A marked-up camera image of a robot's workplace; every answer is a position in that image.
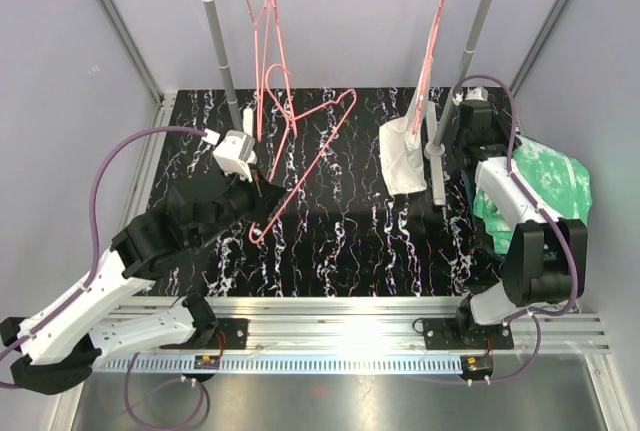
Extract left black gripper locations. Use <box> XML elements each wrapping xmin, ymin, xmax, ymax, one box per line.
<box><xmin>193</xmin><ymin>160</ymin><xmax>287</xmax><ymax>250</ymax></box>

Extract pink wire hanger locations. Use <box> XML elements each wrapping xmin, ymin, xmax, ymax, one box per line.
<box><xmin>245</xmin><ymin>0</ymin><xmax>277</xmax><ymax>142</ymax></box>
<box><xmin>265</xmin><ymin>0</ymin><xmax>297</xmax><ymax>136</ymax></box>
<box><xmin>248</xmin><ymin>63</ymin><xmax>359</xmax><ymax>245</ymax></box>
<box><xmin>411</xmin><ymin>0</ymin><xmax>446</xmax><ymax>135</ymax></box>

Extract green tie-dye trousers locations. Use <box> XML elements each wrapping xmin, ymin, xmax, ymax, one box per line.
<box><xmin>472</xmin><ymin>135</ymin><xmax>594</xmax><ymax>252</ymax></box>

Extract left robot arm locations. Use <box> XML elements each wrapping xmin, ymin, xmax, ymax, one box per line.
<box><xmin>1</xmin><ymin>173</ymin><xmax>286</xmax><ymax>395</ymax></box>

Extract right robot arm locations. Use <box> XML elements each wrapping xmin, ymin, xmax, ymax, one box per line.
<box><xmin>453</xmin><ymin>97</ymin><xmax>587</xmax><ymax>349</ymax></box>

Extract white trousers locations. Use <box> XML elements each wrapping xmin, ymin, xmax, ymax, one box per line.
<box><xmin>379</xmin><ymin>58</ymin><xmax>437</xmax><ymax>196</ymax></box>

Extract blue plastic basket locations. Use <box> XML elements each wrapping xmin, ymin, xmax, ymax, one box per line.
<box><xmin>460</xmin><ymin>160</ymin><xmax>560</xmax><ymax>262</ymax></box>

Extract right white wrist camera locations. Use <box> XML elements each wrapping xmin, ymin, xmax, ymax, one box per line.
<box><xmin>452</xmin><ymin>87</ymin><xmax>488</xmax><ymax>106</ymax></box>

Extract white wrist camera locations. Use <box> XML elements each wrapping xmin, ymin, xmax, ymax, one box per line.
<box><xmin>452</xmin><ymin>87</ymin><xmax>488</xmax><ymax>106</ymax></box>
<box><xmin>203</xmin><ymin>129</ymin><xmax>257</xmax><ymax>182</ymax></box>

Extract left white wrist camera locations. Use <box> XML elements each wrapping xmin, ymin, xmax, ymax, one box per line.
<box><xmin>203</xmin><ymin>129</ymin><xmax>257</xmax><ymax>182</ymax></box>

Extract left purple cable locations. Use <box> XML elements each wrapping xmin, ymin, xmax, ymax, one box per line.
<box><xmin>0</xmin><ymin>125</ymin><xmax>209</xmax><ymax>390</ymax></box>

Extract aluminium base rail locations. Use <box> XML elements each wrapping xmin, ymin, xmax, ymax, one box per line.
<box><xmin>102</xmin><ymin>296</ymin><xmax>611</xmax><ymax>357</ymax></box>

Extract white slotted cable duct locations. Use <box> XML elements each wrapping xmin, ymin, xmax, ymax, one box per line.
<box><xmin>98</xmin><ymin>353</ymin><xmax>462</xmax><ymax>375</ymax></box>

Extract purple floor cable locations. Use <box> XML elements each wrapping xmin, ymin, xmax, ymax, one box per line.
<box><xmin>122</xmin><ymin>350</ymin><xmax>214</xmax><ymax>428</ymax></box>

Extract right aluminium corner post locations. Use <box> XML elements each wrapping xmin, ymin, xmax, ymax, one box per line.
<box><xmin>511</xmin><ymin>0</ymin><xmax>572</xmax><ymax>95</ymax></box>

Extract aluminium corner post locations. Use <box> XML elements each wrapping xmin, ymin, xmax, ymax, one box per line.
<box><xmin>96</xmin><ymin>0</ymin><xmax>164</xmax><ymax>107</ymax></box>
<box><xmin>511</xmin><ymin>0</ymin><xmax>572</xmax><ymax>95</ymax></box>

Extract left aluminium corner post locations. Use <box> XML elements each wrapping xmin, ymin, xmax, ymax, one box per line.
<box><xmin>96</xmin><ymin>0</ymin><xmax>164</xmax><ymax>107</ymax></box>

